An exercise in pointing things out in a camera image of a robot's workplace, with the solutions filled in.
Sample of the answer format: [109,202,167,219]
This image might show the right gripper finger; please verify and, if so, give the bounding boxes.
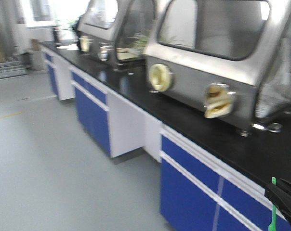
[265,179,291,226]

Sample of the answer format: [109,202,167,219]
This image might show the steel glove box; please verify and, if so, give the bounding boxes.
[78,0,158,68]
[145,0,291,133]

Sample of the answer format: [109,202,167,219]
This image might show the blue white lab bench cabinets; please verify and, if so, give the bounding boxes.
[42,41,291,231]

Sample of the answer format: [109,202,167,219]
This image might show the far steel glove box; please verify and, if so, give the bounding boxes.
[78,0,158,68]

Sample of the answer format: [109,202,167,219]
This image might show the near steel glove box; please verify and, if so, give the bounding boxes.
[145,0,291,133]

